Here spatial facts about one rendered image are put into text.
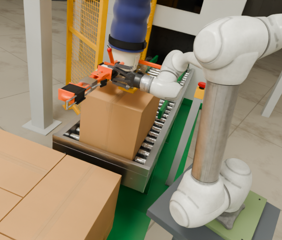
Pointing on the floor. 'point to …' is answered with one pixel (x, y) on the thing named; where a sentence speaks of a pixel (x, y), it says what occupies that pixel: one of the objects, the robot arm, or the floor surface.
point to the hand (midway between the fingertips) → (106, 71)
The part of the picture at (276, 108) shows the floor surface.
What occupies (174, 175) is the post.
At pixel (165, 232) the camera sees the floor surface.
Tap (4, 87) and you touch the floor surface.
